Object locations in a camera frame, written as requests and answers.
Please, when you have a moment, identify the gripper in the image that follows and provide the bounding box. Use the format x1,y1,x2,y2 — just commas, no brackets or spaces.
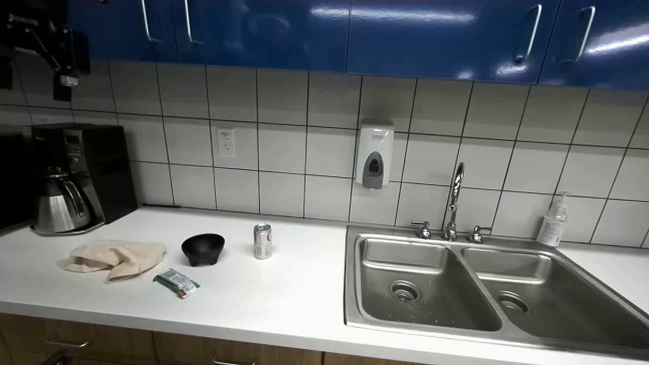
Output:
0,0,91,102

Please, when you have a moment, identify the black bowl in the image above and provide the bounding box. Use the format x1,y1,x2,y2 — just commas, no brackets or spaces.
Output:
181,233,226,267

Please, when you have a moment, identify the metal can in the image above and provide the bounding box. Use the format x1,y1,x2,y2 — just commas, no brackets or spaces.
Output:
254,224,273,260

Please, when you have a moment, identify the blue cabinet door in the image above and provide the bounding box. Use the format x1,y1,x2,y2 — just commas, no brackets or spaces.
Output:
347,0,561,85
538,0,649,92
66,0,178,63
172,0,351,72

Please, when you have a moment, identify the black appliance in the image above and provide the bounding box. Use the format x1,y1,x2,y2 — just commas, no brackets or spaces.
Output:
0,133,34,232

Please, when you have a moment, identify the black coffee maker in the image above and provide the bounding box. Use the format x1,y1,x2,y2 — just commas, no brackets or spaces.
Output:
23,123,138,237

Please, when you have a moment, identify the steel coffee carafe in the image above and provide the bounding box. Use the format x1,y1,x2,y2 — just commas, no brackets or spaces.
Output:
33,170,95,234

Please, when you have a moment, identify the beige cloth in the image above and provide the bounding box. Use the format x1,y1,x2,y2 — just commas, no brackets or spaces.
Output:
57,241,167,284

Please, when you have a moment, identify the green snack packet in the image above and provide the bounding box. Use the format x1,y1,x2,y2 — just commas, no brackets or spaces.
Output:
153,269,201,299

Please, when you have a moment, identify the wooden drawer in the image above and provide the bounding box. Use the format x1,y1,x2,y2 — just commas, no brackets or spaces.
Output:
152,331,323,365
0,313,156,364

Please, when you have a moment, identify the chrome tap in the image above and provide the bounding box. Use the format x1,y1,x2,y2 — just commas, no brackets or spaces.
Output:
441,162,465,242

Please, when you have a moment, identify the steel double sink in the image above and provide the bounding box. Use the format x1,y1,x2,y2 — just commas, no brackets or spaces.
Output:
344,225,649,356

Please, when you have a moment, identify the clear pump bottle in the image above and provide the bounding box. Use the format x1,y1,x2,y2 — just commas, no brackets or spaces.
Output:
536,192,570,247

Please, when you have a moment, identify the silver cabinet door handle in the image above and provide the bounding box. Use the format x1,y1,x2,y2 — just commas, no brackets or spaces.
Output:
514,4,543,63
140,0,163,43
564,6,597,64
183,0,201,45

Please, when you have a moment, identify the white wall socket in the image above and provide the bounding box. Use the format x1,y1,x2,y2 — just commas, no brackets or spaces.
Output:
217,127,236,158

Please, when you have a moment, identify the white wall soap dispenser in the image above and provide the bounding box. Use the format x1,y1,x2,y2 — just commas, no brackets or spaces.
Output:
355,119,394,190

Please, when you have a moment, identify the blue wall cabinet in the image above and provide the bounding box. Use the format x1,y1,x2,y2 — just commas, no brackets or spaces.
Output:
66,0,649,92

